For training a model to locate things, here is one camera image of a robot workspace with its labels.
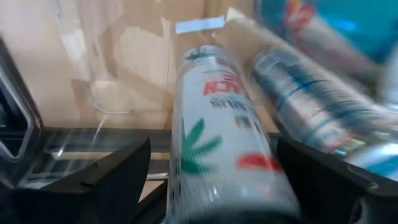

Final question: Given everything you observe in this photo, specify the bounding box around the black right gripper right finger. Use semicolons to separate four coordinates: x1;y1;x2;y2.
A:
276;136;374;224

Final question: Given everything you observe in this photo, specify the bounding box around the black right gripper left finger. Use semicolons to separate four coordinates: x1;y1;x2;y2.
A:
46;138;152;224

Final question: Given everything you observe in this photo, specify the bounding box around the clear plastic bin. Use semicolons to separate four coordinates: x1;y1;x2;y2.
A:
54;0;398;187

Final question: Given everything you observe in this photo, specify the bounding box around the white tape strip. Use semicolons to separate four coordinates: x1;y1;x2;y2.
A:
175;15;226;35

